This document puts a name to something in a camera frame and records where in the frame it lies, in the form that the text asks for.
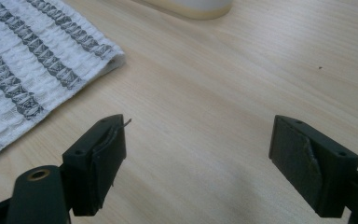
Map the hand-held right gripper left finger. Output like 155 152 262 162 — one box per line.
61 113 132 217

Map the white grey striped towel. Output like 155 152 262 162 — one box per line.
0 0 127 164

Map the white container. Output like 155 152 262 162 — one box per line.
143 0 233 21

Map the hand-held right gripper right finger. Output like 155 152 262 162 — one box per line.
268 114 358 218

